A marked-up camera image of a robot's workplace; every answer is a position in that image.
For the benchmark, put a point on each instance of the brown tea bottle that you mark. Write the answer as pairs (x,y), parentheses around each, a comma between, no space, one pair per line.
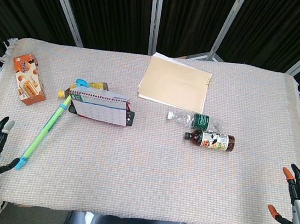
(212,141)

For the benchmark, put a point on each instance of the orange snack box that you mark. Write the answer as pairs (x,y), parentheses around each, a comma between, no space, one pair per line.
(29,79)

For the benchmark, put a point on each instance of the kraft cover spiral notebook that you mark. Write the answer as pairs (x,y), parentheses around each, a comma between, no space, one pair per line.
(173,80)

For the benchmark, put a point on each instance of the green tube toy blue ends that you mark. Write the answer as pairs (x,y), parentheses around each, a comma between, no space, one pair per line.
(47,126)

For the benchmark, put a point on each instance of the light blue plastic piece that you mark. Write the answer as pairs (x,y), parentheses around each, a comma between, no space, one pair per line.
(81,81)

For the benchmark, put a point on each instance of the red spiral desk calendar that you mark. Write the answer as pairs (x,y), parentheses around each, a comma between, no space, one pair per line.
(100,109)

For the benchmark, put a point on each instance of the woven pastel tablecloth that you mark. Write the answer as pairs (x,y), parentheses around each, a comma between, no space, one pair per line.
(145,166)

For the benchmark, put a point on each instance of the clear bottle green label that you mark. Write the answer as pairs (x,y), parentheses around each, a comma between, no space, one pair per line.
(193,120)

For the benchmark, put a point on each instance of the yellow drink bottle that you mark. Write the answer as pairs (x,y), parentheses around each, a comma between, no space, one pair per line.
(98,85)

